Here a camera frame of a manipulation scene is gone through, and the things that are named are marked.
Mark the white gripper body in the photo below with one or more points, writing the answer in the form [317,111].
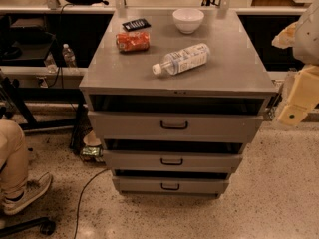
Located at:
[307,41]

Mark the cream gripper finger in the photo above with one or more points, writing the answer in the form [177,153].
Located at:
[292,114]
[286,38]

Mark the grey bottom drawer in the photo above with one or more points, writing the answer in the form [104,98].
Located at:
[169,185]

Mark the grey drawer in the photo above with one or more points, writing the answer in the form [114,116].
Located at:
[175,127]
[169,185]
[171,161]

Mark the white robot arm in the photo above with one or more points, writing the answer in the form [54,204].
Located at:
[303,38]

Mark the grey metal drawer cabinet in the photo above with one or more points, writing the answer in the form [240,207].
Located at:
[232,82]

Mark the grey middle drawer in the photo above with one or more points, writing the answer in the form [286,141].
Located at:
[171,161]

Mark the grey top drawer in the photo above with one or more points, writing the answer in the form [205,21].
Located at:
[175,127]

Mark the clear plastic water bottle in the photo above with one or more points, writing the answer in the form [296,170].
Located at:
[178,62]

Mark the white ceramic bowl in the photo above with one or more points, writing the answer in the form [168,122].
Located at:
[187,20]

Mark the crushed orange soda can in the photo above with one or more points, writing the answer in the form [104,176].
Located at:
[133,41]

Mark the cup on floor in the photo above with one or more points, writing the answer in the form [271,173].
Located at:
[91,140]

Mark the green crumpled wrapper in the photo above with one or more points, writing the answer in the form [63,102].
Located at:
[91,153]

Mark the small water bottle background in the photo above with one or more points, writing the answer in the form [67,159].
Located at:
[70,59]

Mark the black office chair base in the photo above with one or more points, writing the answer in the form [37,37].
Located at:
[45,225]

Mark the person leg beige trousers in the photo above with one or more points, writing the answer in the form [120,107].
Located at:
[13,159]

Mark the grey sneaker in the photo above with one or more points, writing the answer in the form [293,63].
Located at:
[33,191]

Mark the black table leg frame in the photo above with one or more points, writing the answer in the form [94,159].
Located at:
[11,95]

